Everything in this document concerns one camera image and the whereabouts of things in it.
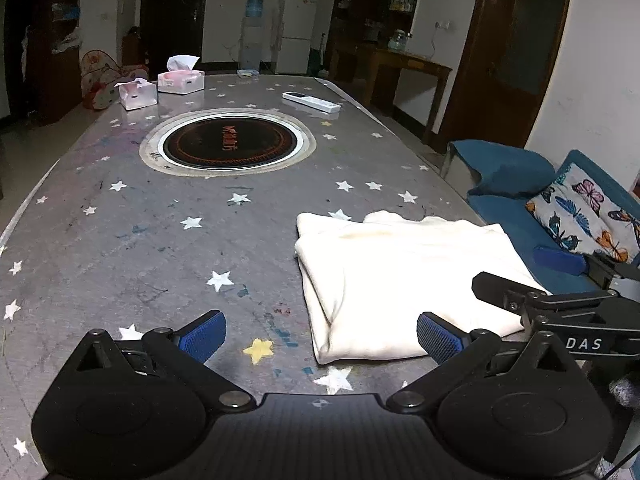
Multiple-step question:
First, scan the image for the pink tissue box with tissue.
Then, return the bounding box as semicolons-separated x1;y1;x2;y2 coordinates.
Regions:
157;54;205;96

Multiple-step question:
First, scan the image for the water dispenser with blue bottle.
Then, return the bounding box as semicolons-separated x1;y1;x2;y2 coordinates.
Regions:
239;0;264;72

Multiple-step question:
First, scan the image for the blue sofa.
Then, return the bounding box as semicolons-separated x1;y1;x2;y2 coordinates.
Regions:
442;140;639;294

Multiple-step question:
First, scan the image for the round black induction cooktop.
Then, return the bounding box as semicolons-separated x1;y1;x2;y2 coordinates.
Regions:
139;107;317;178

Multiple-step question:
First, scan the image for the white remote control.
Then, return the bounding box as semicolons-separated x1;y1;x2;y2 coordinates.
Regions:
282;91;342;114

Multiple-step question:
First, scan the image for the cream white sweater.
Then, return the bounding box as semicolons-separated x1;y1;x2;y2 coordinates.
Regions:
295;210;538;365

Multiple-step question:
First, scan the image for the glass jar on table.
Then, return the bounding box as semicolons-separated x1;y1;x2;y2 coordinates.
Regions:
387;29;411;52

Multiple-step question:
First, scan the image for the small pink tissue box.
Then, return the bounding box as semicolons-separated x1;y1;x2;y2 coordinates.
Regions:
115;78;157;112

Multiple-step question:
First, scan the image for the dark wooden door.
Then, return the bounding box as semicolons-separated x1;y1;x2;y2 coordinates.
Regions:
430;0;570;153

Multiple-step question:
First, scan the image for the dark wooden side table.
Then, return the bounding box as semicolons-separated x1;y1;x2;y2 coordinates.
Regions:
328;41;454;143

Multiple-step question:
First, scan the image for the butterfly print pillow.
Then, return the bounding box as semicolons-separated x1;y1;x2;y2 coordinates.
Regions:
525;162;639;264

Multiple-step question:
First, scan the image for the pink polka dot play tent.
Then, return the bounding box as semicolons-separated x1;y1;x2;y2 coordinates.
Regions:
79;50;149;110

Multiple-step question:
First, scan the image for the white refrigerator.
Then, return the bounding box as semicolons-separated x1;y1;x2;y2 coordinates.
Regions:
271;0;318;75

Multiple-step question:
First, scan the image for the small blue pack on table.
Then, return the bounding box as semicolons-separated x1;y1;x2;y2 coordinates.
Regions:
236;68;260;79

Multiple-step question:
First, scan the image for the dark wooden shelf cabinet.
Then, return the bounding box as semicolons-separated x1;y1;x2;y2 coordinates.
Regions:
326;0;418;81

